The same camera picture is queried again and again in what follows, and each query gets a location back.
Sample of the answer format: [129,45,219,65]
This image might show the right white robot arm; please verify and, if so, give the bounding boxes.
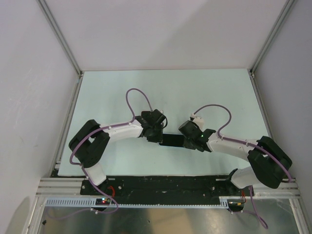
[179,120,292,195]

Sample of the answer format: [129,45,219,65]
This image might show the white slotted cable duct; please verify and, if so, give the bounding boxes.
[45,196,231,209]

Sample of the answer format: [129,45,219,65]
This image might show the left aluminium frame post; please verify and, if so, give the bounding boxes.
[36,0,83,76]

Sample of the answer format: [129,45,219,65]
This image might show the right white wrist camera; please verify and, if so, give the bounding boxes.
[190,113,205,128]

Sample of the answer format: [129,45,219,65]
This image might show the blue cased smartphone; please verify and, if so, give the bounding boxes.
[159,134,185,148]

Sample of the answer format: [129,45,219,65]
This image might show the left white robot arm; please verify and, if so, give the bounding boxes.
[69,109,168,195]

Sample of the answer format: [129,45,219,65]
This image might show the right aluminium frame post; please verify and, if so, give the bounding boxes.
[250,0,297,78]

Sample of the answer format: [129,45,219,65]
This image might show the aluminium front frame rail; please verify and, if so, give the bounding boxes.
[36,178,301,199]

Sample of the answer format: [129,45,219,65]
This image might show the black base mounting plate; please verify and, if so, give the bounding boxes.
[80,175,251,205]

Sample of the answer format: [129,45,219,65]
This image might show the aluminium frame post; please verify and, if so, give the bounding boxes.
[36,0,83,76]
[250,0,297,78]

